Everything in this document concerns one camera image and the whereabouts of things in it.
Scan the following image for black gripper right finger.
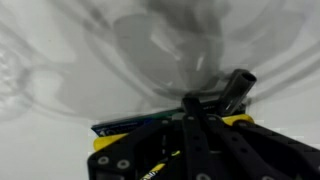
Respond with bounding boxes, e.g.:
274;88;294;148
208;115;320;180

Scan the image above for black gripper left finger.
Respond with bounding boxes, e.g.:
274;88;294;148
87;94;210;180

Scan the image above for green yellow Crayola marker box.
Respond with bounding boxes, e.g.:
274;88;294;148
91;103;256;180

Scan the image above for dark grey marker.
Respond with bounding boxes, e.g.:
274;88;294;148
215;68;258;118

